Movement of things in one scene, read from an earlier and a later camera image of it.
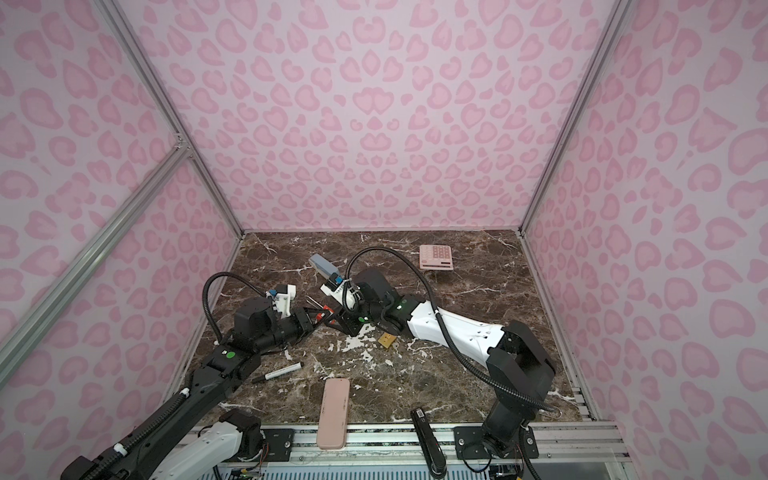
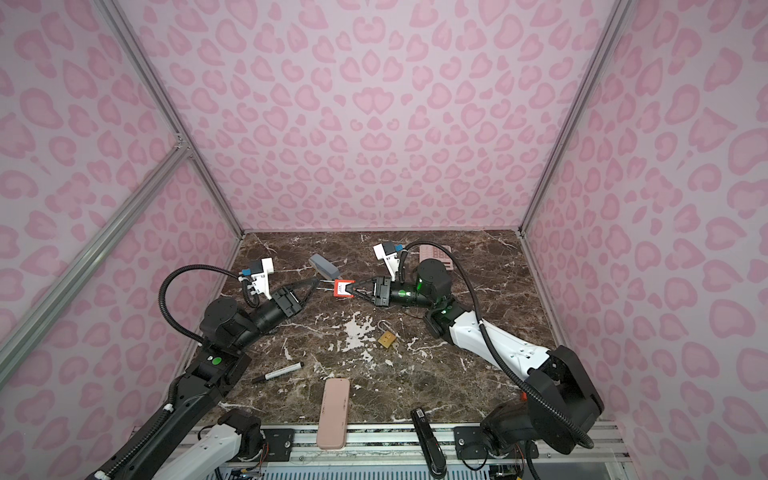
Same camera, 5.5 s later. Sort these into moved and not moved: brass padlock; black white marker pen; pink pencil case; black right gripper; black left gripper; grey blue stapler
Moved: black right gripper; black left gripper
Not moved: grey blue stapler; pink pencil case; brass padlock; black white marker pen
